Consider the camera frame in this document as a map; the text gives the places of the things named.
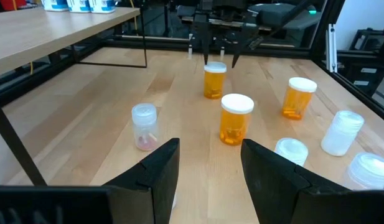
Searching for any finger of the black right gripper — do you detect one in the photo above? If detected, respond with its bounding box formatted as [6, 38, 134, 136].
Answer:
[193, 21, 211, 65]
[231, 29, 260, 68]

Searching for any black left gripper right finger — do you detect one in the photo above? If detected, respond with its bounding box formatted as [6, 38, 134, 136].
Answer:
[240, 138, 319, 224]

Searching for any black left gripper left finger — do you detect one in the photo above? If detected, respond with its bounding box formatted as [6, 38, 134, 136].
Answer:
[103, 138, 181, 224]

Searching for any orange pill bottle white cap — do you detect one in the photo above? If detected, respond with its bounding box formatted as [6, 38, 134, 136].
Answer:
[203, 61, 227, 100]
[281, 77, 318, 121]
[219, 93, 255, 146]

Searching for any clear vial with green label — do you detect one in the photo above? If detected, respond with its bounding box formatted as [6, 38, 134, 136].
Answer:
[131, 103, 159, 152]

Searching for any clear vial with pills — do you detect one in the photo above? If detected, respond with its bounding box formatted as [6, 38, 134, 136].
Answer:
[342, 152, 384, 191]

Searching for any black equipment crate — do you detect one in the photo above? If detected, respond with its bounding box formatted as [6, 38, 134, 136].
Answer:
[349, 27, 384, 52]

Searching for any black case with white labels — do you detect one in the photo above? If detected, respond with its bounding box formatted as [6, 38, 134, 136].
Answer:
[334, 63, 384, 97]

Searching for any wooden background table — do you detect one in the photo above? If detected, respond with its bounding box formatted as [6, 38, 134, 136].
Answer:
[0, 6, 148, 187]

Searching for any red plastic bin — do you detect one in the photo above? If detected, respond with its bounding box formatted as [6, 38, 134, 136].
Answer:
[0, 0, 27, 11]

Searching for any silver aluminium bracket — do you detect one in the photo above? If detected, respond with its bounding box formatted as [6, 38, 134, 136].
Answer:
[324, 23, 339, 74]

